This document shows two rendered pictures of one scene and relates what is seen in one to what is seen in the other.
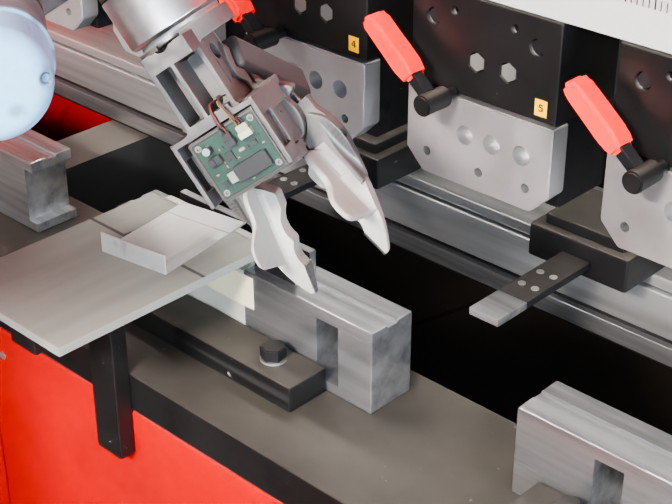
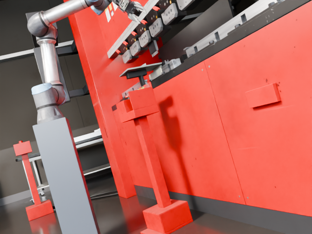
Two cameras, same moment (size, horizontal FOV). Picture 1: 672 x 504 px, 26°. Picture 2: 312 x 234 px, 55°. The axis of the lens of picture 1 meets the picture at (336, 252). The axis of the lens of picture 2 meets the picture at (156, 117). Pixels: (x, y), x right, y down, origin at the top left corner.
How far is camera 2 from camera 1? 1.43 m
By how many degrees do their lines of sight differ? 36
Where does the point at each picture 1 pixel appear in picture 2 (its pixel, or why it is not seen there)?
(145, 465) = not seen: hidden behind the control
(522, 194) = (172, 15)
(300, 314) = (165, 66)
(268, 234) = (133, 17)
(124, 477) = not seen: hidden behind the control
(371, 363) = (173, 64)
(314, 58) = (154, 23)
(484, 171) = (169, 16)
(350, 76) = (157, 21)
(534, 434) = (188, 52)
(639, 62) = not seen: outside the picture
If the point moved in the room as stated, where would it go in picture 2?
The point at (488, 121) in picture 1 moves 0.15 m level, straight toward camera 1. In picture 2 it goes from (167, 9) to (156, 4)
